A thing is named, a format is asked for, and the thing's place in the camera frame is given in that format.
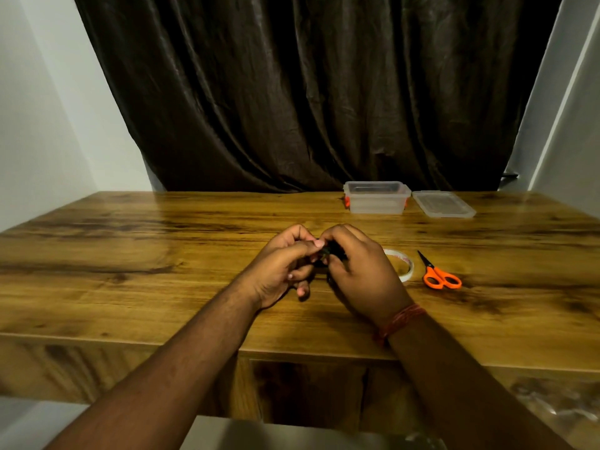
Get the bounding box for person's left hand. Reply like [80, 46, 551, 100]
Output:
[240, 224, 325, 311]

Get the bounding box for person's right hand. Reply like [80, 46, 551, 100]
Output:
[315, 224, 415, 327]

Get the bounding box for small black object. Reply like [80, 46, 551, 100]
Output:
[313, 241, 348, 268]

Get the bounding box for person's right forearm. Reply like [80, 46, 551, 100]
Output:
[382, 307, 575, 450]

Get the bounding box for person's left forearm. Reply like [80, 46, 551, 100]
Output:
[44, 276, 263, 450]

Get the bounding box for clear plastic storage box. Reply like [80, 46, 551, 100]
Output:
[342, 181, 412, 215]

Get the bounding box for clear tape roll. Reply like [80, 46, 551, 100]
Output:
[383, 249, 415, 283]

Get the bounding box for red thread wristband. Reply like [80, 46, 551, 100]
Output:
[372, 303, 428, 345]

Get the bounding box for clear plastic box lid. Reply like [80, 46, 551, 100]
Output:
[412, 190, 477, 219]

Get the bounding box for dark brown curtain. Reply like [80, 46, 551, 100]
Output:
[72, 0, 564, 193]

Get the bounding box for orange handled scissors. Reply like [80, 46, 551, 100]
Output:
[417, 250, 463, 290]

